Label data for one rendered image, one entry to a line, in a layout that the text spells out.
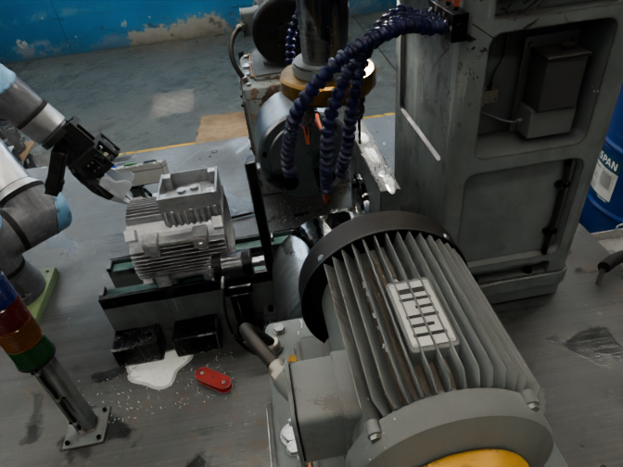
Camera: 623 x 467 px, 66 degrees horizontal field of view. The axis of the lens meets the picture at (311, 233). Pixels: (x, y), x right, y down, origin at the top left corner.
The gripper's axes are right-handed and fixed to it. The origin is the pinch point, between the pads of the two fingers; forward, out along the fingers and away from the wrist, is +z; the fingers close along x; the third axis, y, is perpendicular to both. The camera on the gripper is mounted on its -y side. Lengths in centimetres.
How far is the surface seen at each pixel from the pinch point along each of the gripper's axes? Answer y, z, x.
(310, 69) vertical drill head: 50, -2, -11
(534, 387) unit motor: 55, 5, -75
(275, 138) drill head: 31.6, 15.8, 15.1
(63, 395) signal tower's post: -17.2, 8.3, -37.0
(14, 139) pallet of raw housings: -137, -5, 200
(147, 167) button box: 1.2, 2.4, 17.2
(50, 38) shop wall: -221, -27, 543
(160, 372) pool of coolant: -12.4, 25.7, -25.8
